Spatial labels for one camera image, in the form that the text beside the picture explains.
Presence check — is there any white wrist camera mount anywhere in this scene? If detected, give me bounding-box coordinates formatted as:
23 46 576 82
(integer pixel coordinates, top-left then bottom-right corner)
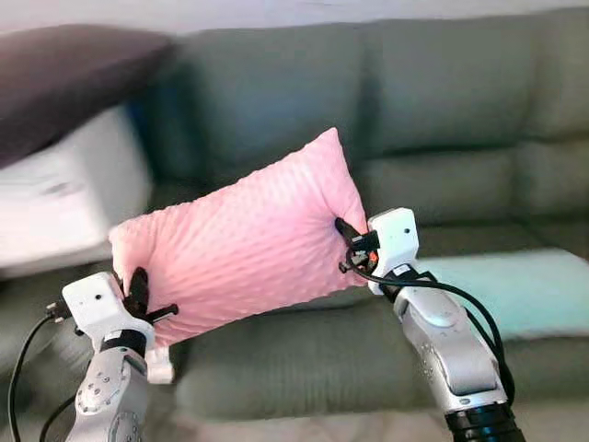
366 208 420 296
62 272 156 351

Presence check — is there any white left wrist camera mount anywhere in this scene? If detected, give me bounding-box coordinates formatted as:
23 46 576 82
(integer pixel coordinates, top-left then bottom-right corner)
62 272 156 351

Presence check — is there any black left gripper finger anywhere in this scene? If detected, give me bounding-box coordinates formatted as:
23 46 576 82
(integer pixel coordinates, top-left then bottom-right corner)
126 267 151 320

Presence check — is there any pale teal pillow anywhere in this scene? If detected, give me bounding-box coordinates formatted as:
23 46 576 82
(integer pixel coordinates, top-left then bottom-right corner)
419 249 589 340

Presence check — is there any dark grey cushion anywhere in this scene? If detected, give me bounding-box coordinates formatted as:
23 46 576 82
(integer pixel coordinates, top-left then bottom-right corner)
0 25 176 169

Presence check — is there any dark green leather sofa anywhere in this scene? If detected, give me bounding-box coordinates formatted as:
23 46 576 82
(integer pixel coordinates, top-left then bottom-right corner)
0 9 589 425

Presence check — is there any pink dimpled pillow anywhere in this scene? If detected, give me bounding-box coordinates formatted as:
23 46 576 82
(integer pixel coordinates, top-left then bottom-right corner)
109 127 369 349

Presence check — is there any white drawer unit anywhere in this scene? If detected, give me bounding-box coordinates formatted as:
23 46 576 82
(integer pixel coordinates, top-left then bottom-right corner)
0 106 153 277

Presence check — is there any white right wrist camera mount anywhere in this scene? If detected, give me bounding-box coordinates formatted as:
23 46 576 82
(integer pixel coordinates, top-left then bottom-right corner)
366 208 420 296

